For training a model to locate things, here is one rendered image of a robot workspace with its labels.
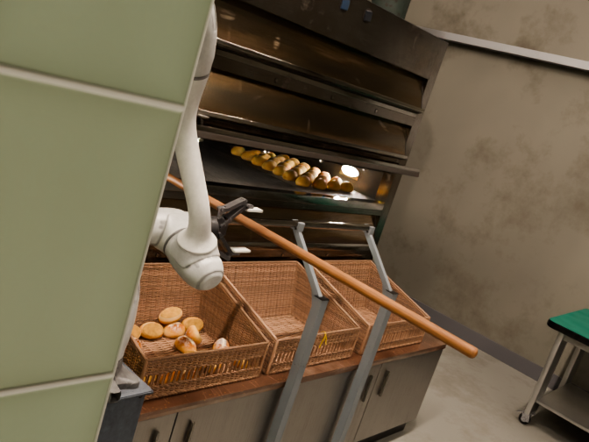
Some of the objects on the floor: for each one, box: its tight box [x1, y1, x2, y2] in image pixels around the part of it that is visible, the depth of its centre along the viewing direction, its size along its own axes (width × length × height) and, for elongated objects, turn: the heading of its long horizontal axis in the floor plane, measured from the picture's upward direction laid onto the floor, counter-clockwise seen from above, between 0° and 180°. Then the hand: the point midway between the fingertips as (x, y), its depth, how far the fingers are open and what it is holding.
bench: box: [132, 299, 446, 442], centre depth 269 cm, size 56×242×58 cm, turn 84°
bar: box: [210, 215, 399, 442], centre depth 236 cm, size 31×127×118 cm, turn 84°
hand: (251, 230), depth 193 cm, fingers open, 13 cm apart
